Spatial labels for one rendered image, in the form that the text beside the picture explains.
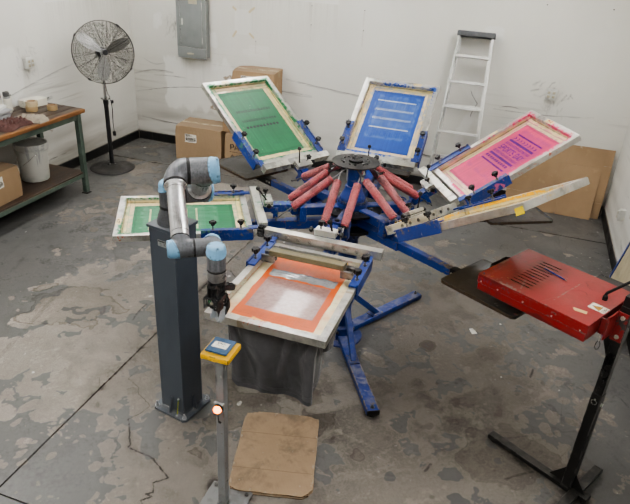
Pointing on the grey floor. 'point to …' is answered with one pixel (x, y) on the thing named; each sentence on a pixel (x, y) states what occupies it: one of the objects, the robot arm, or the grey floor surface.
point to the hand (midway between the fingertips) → (220, 319)
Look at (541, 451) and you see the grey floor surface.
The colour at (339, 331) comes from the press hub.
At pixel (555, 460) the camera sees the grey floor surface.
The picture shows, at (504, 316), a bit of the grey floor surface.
